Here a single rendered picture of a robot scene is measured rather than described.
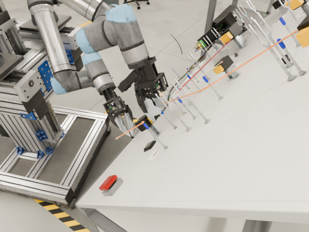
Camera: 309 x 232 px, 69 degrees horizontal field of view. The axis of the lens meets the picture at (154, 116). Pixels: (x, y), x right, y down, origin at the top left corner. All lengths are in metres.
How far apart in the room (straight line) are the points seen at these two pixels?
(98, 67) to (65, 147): 1.23
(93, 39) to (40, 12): 0.42
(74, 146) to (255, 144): 1.76
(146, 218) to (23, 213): 1.30
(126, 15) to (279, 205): 0.54
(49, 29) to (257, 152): 0.90
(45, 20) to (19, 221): 1.51
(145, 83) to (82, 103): 2.07
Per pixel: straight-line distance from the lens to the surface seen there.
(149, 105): 0.72
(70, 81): 1.00
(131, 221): 1.00
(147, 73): 0.68
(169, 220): 1.00
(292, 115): 0.42
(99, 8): 0.81
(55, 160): 1.99
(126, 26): 0.65
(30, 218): 2.07
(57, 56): 1.02
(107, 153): 2.17
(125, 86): 0.75
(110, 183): 0.71
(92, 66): 0.91
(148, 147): 0.77
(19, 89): 1.18
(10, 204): 2.20
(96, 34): 0.69
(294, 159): 0.34
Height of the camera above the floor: 1.74
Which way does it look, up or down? 45 degrees down
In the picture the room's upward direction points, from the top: straight up
